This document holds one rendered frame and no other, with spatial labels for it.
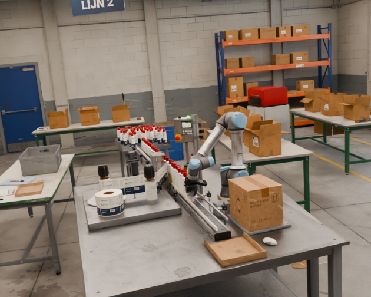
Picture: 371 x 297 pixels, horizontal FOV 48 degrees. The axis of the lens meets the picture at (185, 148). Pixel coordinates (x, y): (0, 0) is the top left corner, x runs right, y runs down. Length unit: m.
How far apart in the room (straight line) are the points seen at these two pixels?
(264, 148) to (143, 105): 6.38
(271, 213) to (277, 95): 6.12
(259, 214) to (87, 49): 8.60
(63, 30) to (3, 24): 1.39
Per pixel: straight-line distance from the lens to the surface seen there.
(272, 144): 4.81
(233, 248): 2.52
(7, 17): 11.08
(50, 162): 4.92
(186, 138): 3.32
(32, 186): 4.51
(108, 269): 2.46
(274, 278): 3.45
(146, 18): 10.73
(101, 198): 3.04
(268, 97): 8.58
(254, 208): 2.63
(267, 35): 10.59
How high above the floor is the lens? 1.94
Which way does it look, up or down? 12 degrees down
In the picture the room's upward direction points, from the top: 5 degrees counter-clockwise
